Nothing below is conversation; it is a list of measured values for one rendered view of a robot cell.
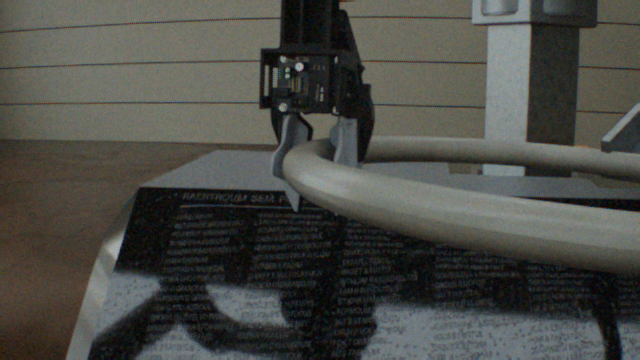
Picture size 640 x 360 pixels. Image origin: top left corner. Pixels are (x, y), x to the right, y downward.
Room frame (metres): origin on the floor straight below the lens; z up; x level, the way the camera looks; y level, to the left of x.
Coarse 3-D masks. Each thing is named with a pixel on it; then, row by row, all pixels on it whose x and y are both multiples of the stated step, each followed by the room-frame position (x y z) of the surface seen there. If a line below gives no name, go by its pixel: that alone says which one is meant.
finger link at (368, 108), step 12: (360, 84) 0.56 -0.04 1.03; (360, 96) 0.55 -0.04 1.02; (348, 108) 0.56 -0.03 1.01; (360, 108) 0.55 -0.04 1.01; (372, 108) 0.56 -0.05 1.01; (360, 120) 0.55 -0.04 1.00; (372, 120) 0.55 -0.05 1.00; (360, 132) 0.55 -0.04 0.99; (372, 132) 0.56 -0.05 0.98; (360, 144) 0.55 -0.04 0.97; (360, 156) 0.55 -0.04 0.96
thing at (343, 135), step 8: (344, 120) 0.54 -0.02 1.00; (352, 120) 0.55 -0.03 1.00; (336, 128) 0.56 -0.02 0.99; (344, 128) 0.54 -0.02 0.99; (352, 128) 0.55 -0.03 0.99; (336, 136) 0.56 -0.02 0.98; (344, 136) 0.54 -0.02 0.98; (352, 136) 0.55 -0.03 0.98; (336, 144) 0.56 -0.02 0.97; (344, 144) 0.54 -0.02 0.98; (352, 144) 0.55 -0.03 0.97; (336, 152) 0.52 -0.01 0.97; (344, 152) 0.54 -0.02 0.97; (352, 152) 0.55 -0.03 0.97; (336, 160) 0.51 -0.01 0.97; (344, 160) 0.54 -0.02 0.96; (352, 160) 0.55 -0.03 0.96; (360, 168) 0.56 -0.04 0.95
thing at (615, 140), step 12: (636, 108) 0.74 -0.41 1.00; (624, 120) 0.71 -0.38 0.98; (636, 120) 0.72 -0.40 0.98; (612, 132) 0.68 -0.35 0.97; (624, 132) 0.69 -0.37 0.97; (636, 132) 0.73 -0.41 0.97; (600, 144) 0.67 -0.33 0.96; (612, 144) 0.67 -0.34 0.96; (624, 144) 0.70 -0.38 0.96; (636, 144) 0.73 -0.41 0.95; (624, 180) 0.65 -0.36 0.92; (636, 180) 0.64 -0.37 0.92
